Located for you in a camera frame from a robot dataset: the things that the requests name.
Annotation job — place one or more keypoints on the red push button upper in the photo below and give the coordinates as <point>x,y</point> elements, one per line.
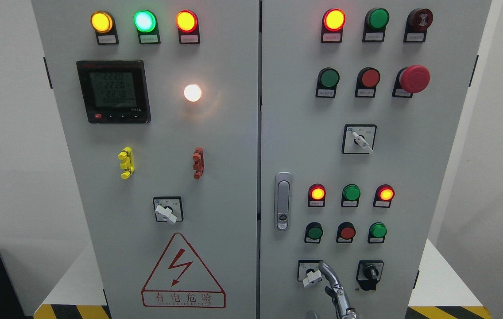
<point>367,81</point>

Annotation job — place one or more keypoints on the green push button upper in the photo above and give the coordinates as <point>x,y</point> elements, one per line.
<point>327,82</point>

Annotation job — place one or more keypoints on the red terminal clip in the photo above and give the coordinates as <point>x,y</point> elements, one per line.
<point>198,163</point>

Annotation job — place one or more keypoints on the red indicator light left door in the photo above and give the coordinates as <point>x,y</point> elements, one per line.
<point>188,27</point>

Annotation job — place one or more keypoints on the white rotary switch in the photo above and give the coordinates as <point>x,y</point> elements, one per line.
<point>308,272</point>
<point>359,138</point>

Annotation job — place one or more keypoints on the red lit indicator top right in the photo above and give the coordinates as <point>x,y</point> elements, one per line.
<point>332,26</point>

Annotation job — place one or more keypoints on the silver door handle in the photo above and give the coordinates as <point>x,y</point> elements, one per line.
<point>282,199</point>

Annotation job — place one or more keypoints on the white rotary switch lower right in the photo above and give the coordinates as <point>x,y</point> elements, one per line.
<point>308,272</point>

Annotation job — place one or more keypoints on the grey cabinet door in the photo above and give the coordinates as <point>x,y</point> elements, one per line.
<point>220,208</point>
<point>303,135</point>

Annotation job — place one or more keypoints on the red emergency stop button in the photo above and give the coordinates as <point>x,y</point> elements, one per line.
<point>410,80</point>

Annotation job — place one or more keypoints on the yellow terminal clip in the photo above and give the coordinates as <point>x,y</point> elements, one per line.
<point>126,162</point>

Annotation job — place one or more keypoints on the black digital power meter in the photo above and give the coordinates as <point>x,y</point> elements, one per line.
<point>114,91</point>

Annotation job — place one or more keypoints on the red lit indicator middle right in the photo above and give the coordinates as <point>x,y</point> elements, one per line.
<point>384,195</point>

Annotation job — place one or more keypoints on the yellow indicator light top left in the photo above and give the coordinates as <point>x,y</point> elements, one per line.
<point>104,28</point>

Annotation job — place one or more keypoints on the green push button lower right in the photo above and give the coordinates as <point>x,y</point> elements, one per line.
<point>377,233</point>

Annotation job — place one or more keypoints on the white platform with hazard stripes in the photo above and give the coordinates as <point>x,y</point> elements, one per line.
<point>439,292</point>

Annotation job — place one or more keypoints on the black rotary switch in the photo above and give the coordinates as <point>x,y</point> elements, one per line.
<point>369,274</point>

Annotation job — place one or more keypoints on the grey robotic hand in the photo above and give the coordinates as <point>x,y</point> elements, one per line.
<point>343,308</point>

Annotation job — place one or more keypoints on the red lit indicator middle left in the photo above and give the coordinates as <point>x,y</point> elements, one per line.
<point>316,196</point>

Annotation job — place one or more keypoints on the white rotary switch upper right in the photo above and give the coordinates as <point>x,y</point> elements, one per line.
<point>359,138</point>

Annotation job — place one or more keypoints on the white lit indicator light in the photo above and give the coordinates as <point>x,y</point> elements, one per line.
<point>192,92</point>

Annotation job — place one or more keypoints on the green indicator middle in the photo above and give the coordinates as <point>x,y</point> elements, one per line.
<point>350,196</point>

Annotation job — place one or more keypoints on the red electric hazard warning sticker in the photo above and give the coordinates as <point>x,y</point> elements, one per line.
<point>181,279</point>

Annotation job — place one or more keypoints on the grey right cabinet door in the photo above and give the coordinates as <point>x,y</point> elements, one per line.
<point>303,135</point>

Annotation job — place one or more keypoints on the green indicator top right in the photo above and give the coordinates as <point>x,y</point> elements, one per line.
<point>375,25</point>

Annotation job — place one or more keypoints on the green lit indicator light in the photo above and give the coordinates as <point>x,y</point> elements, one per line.
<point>147,27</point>

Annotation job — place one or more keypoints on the red lit indicator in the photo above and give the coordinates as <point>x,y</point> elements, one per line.
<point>384,195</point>
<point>316,196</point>
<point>332,26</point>

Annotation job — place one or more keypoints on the grey left cabinet door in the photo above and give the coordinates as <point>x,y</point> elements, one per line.
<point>220,208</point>

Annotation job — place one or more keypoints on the white rotary switch left door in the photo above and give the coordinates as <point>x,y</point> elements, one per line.
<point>168,209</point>

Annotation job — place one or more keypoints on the dark red buzzer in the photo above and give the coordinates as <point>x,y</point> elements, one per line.
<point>417,24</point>

